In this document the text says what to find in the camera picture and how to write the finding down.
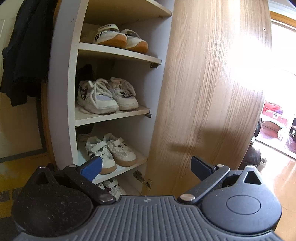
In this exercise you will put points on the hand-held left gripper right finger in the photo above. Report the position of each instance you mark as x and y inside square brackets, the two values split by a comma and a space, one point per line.
[201, 166]

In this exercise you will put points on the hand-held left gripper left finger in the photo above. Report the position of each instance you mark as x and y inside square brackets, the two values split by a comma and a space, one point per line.
[91, 168]

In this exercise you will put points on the white mesh velcro shoe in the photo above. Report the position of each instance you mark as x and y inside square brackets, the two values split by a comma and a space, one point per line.
[122, 150]
[101, 155]

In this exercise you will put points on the white lace-up sneaker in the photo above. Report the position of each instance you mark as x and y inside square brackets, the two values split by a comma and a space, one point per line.
[97, 99]
[126, 97]

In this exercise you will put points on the white shoe cabinet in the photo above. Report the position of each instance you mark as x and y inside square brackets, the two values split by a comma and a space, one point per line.
[64, 69]

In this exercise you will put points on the white black-print velcro shoe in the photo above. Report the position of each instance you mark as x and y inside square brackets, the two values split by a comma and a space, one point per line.
[108, 37]
[136, 42]

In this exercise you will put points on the black beige shoe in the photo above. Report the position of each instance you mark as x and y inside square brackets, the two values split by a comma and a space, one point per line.
[84, 133]

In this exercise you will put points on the brown leather sofa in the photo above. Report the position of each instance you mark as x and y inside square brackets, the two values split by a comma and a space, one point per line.
[253, 157]

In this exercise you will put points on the dark wooden furniture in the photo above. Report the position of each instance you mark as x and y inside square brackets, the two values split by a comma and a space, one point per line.
[272, 128]

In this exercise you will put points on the wood-grain cabinet door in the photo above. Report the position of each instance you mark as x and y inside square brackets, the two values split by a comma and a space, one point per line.
[208, 81]

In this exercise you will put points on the red cloth pile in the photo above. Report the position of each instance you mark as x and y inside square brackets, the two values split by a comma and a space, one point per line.
[272, 109]

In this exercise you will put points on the black hanging jacket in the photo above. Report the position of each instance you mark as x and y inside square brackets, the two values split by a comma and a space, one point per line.
[27, 46]

